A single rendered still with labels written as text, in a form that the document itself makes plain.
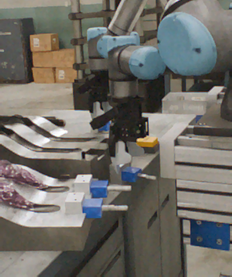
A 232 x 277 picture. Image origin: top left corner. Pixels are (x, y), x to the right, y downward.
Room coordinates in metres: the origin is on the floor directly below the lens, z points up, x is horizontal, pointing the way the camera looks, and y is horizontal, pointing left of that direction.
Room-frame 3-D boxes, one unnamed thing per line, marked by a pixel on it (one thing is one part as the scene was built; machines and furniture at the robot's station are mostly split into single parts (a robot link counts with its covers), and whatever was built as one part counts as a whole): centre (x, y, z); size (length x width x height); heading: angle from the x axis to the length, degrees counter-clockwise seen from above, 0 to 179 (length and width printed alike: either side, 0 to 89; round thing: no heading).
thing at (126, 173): (1.20, -0.04, 0.83); 0.13 x 0.05 x 0.05; 57
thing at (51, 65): (8.16, 0.96, 0.42); 0.86 x 0.33 x 0.83; 70
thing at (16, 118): (1.36, 0.24, 0.92); 0.35 x 0.16 x 0.09; 66
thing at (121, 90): (1.21, -0.03, 1.07); 0.08 x 0.08 x 0.05
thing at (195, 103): (4.47, -0.80, 0.28); 0.61 x 0.41 x 0.15; 70
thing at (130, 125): (1.20, -0.03, 0.99); 0.09 x 0.08 x 0.12; 57
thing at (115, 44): (1.20, -0.03, 1.14); 0.09 x 0.08 x 0.11; 26
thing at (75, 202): (0.93, 0.05, 0.86); 0.13 x 0.05 x 0.05; 83
